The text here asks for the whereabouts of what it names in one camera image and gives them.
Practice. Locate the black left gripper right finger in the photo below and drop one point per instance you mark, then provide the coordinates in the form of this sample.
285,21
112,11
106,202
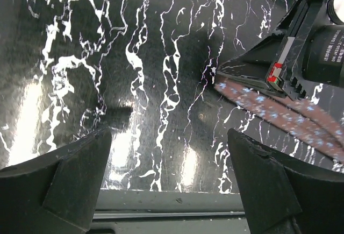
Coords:
282,194

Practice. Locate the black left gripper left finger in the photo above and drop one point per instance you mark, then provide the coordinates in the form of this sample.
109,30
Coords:
56,192

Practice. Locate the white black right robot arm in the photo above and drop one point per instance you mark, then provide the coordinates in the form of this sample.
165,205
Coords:
337,0

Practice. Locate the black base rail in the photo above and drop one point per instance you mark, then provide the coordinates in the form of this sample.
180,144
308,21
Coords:
128,211

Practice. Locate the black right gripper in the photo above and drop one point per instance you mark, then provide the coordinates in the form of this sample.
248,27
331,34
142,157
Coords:
304,48

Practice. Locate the black marbled table mat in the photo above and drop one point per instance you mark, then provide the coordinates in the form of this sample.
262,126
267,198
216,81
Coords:
145,68

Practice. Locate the brown tie with blue flowers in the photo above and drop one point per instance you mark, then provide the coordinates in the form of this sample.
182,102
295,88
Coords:
302,119

